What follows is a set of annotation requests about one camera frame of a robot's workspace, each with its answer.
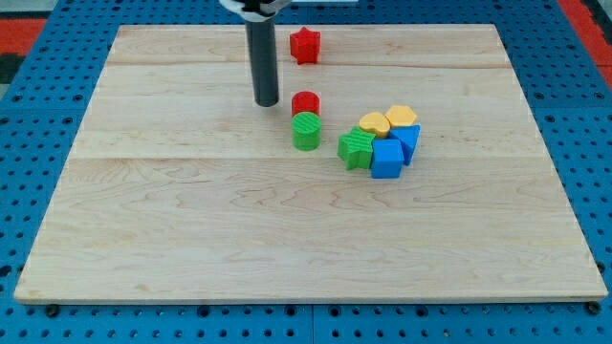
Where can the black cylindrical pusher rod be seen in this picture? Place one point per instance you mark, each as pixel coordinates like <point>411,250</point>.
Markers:
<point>262,54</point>

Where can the yellow hexagon block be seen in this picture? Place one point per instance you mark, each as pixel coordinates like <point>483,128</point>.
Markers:
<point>401,116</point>

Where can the green star block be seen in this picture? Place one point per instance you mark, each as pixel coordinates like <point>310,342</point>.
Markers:
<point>355,148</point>

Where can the yellow heart block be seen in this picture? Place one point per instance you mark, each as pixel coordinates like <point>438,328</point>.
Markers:
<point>375,123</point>

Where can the green cylinder block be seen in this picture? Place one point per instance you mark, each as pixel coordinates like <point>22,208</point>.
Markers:
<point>306,128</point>

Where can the red cylinder block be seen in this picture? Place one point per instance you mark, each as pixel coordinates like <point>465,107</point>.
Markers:
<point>305,101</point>

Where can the red star block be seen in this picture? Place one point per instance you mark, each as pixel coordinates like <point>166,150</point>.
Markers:
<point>305,46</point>

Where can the light wooden board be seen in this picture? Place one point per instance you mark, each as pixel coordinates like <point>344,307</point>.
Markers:
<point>179,189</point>

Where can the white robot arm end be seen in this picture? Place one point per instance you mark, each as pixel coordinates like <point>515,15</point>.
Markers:
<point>255,10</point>

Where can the blue triangle block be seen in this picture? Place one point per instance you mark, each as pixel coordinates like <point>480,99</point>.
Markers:
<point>408,136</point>

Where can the blue cube block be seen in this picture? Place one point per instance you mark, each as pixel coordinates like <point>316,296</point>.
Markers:
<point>387,159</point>

